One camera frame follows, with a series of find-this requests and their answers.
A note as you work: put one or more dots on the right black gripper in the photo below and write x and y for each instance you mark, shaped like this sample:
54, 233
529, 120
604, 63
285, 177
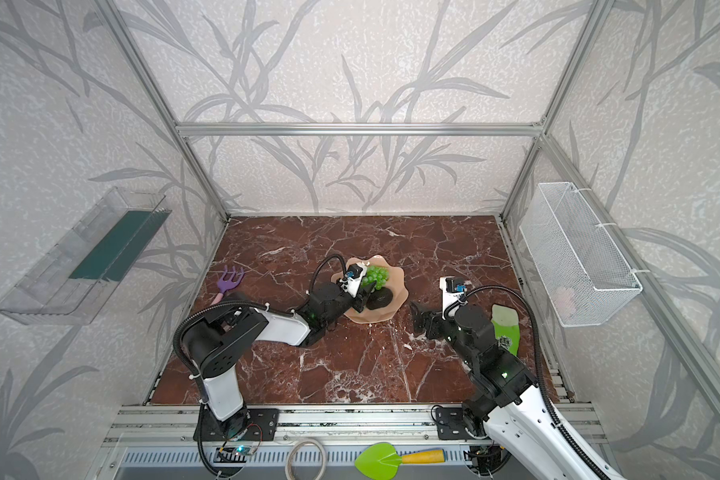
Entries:
435, 323

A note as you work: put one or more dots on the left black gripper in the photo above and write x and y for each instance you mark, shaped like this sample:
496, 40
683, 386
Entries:
357, 294

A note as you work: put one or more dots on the pink scalloped fruit bowl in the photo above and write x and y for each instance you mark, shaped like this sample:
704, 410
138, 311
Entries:
395, 283

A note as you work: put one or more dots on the dark avocado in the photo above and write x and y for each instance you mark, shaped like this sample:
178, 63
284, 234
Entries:
379, 299

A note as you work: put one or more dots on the green grape bunch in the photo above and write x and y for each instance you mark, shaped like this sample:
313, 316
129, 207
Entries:
375, 275

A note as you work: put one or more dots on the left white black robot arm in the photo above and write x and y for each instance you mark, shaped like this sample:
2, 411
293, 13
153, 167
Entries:
211, 342

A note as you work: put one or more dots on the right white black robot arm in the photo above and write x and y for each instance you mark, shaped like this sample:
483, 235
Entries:
509, 407

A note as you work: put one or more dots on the green toy hand rake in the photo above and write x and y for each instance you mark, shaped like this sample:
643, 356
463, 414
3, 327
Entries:
506, 327

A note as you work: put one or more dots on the purple toy rake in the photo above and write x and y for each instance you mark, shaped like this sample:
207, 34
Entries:
230, 279

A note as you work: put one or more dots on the small circuit board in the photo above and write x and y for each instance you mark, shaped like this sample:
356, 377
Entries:
240, 454

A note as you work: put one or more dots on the green sponge pad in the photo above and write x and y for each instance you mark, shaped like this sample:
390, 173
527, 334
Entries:
115, 254

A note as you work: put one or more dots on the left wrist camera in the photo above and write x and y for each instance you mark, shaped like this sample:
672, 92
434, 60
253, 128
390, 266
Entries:
352, 278

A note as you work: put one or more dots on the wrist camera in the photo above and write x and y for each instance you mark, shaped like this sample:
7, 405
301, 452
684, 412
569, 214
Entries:
453, 294
352, 278

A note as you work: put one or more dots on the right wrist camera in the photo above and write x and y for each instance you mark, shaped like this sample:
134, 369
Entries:
453, 294

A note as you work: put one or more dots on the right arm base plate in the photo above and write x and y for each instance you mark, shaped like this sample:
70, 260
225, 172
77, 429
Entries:
449, 422

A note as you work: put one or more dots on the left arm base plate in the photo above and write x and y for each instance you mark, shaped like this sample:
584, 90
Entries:
257, 424

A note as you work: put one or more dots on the green toy shovel yellow handle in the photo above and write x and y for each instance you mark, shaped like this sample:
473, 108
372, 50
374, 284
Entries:
381, 461

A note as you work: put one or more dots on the white wire mesh basket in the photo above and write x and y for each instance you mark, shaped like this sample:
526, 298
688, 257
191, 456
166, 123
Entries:
585, 275

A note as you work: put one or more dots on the clear plastic wall bin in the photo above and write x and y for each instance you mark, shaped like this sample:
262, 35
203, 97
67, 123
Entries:
71, 283

